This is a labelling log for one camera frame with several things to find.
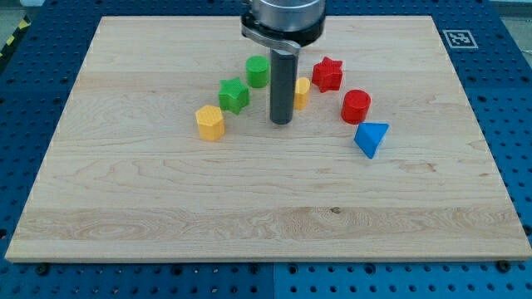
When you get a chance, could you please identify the black yellow hazard tape strip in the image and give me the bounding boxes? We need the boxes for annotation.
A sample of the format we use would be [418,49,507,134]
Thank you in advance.
[1,15,32,64]

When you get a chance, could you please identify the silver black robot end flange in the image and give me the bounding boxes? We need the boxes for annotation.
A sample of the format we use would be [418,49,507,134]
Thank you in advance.
[241,0,326,56]

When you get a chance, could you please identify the yellow rounded block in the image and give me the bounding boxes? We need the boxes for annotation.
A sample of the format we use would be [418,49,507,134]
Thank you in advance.
[293,77,311,110]

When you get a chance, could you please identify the red star block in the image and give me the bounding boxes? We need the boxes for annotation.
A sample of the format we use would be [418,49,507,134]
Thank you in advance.
[312,56,343,93]

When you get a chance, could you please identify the green cylinder block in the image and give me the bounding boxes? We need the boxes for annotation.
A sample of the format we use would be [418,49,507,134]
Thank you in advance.
[245,56,269,88]

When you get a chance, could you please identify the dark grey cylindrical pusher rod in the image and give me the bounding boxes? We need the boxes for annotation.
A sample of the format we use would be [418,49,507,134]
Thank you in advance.
[269,49,298,125]

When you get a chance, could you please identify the white fiducial marker tag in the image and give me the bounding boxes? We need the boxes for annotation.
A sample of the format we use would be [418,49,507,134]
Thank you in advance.
[442,29,478,49]

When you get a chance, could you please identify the yellow hexagon block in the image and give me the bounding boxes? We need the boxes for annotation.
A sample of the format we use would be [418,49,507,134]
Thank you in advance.
[195,105,225,141]

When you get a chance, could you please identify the blue triangle block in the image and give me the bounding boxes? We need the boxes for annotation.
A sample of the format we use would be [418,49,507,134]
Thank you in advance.
[354,122,389,159]

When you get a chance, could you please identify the light wooden board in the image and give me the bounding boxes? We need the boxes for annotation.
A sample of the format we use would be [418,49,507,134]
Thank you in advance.
[6,16,531,263]

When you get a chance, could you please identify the green star block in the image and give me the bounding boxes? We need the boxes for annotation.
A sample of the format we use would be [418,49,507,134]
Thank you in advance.
[219,77,249,115]

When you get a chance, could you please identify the red cylinder block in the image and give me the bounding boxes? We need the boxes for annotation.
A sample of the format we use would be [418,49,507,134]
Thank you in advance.
[341,90,372,125]

